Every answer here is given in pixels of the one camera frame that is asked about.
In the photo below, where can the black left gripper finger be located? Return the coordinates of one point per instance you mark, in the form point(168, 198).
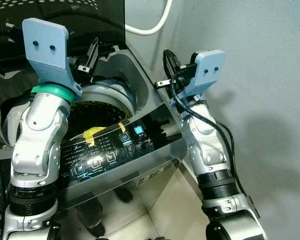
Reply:
point(93, 52)

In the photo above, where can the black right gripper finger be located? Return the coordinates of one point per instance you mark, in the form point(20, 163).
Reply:
point(170, 60)

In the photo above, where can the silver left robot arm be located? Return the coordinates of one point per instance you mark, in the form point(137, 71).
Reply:
point(37, 135)

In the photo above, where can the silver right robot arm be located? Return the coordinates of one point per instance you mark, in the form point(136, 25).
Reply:
point(210, 150)

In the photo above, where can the grey top-load washing machine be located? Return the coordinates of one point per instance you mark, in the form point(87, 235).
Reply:
point(155, 95)

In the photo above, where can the black glass washer lid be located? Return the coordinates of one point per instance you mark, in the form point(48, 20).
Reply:
point(90, 20)

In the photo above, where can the large yellow tape piece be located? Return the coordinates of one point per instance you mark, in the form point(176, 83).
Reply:
point(94, 135)

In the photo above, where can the small yellow tape strip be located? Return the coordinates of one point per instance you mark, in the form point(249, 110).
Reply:
point(122, 126)

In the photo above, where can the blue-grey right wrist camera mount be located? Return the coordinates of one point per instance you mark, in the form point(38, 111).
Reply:
point(206, 70)

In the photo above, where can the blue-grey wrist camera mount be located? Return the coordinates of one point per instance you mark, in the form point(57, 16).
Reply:
point(45, 47)
point(206, 70)

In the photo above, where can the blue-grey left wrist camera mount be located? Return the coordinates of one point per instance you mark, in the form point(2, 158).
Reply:
point(45, 47)

